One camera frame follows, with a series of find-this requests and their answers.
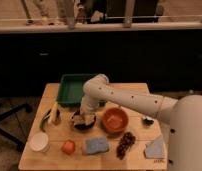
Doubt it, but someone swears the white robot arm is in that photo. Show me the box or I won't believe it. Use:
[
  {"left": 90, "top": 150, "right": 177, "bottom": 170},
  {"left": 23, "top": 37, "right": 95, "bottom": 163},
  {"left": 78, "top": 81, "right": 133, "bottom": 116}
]
[{"left": 80, "top": 74, "right": 202, "bottom": 171}]

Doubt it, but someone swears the green plastic tray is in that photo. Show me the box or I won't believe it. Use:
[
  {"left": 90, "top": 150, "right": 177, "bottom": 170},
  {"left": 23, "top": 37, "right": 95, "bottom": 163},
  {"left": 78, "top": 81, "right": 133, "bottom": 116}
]
[{"left": 57, "top": 74, "right": 94, "bottom": 107}]

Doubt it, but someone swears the dark brown bowl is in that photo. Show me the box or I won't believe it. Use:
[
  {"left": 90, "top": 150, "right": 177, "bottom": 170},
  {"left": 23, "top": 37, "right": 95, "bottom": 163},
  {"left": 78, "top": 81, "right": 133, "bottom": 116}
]
[{"left": 71, "top": 117, "right": 96, "bottom": 131}]

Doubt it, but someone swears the banana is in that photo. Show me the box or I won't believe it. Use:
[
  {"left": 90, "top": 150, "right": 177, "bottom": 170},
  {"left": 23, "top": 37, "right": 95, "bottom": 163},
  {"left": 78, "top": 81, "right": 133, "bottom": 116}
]
[{"left": 48, "top": 102, "right": 58, "bottom": 124}]

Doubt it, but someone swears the blue sponge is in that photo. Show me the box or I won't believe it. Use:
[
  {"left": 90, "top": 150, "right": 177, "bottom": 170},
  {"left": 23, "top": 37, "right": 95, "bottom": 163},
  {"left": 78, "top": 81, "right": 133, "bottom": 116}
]
[{"left": 84, "top": 137, "right": 109, "bottom": 155}]

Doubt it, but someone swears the red apple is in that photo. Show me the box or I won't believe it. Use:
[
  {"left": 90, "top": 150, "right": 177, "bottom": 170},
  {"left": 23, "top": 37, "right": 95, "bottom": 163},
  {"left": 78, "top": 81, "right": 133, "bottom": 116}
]
[{"left": 61, "top": 140, "right": 76, "bottom": 155}]

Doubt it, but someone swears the orange bowl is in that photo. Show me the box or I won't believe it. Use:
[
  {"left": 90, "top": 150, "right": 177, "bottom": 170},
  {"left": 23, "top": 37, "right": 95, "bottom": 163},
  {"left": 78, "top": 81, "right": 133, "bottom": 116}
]
[{"left": 101, "top": 107, "right": 129, "bottom": 134}]

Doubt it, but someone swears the wooden table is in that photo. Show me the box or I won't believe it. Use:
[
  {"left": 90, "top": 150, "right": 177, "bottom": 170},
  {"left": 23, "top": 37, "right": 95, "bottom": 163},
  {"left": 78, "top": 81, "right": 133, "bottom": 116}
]
[{"left": 18, "top": 83, "right": 167, "bottom": 171}]

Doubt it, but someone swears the white cup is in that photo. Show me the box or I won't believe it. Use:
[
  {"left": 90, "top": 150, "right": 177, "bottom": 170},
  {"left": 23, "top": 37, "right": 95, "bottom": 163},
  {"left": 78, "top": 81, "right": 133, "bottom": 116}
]
[{"left": 29, "top": 132, "right": 49, "bottom": 152}]

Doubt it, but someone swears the dark grape bunch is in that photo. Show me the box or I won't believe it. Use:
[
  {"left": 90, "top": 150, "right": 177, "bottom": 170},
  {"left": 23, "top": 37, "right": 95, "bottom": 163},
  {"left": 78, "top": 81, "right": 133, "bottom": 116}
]
[{"left": 116, "top": 132, "right": 136, "bottom": 160}]

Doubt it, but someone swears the light blue folded cloth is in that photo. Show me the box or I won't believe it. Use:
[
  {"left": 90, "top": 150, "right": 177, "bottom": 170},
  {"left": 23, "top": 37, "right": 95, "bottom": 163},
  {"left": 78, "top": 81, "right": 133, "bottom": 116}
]
[{"left": 144, "top": 136, "right": 165, "bottom": 159}]

